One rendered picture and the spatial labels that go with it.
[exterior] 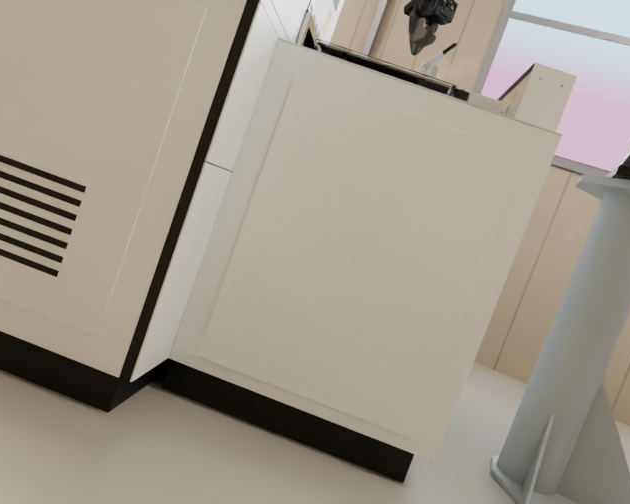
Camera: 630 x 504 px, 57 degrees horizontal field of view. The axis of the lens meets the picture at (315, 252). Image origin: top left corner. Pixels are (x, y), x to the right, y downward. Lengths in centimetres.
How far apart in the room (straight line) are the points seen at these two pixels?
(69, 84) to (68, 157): 13
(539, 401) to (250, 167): 95
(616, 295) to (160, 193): 112
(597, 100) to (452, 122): 219
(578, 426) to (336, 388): 68
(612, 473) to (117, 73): 150
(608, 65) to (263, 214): 253
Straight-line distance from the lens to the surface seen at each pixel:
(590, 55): 347
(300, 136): 125
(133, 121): 113
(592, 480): 176
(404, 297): 124
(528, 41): 348
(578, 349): 161
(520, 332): 330
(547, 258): 329
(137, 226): 112
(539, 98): 137
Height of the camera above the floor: 51
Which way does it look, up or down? 5 degrees down
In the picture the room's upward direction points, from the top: 20 degrees clockwise
